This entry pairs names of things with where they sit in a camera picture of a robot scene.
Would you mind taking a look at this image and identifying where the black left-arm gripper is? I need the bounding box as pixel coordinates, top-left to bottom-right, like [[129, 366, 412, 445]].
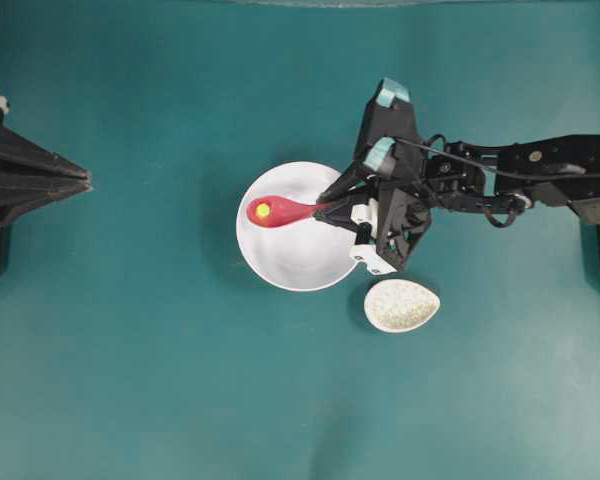
[[0, 95, 92, 275]]

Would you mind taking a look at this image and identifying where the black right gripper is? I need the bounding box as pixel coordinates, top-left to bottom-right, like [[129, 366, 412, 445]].
[[312, 78, 431, 275]]

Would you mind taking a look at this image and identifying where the red spoon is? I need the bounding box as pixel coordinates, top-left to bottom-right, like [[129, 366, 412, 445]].
[[246, 195, 327, 228]]

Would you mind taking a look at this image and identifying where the yellow hexagonal prism block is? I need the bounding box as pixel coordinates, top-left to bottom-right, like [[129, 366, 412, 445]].
[[256, 203, 270, 218]]

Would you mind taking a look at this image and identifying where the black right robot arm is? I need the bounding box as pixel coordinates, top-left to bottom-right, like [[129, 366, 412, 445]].
[[313, 78, 600, 275]]

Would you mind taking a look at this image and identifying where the large white bowl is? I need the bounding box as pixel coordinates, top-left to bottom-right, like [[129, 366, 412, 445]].
[[236, 161, 356, 292]]

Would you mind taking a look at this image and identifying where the small crackle-pattern dish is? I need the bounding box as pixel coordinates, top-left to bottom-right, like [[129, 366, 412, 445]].
[[364, 279, 441, 334]]

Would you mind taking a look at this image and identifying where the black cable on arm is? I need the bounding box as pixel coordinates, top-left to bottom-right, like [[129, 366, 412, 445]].
[[392, 133, 589, 230]]

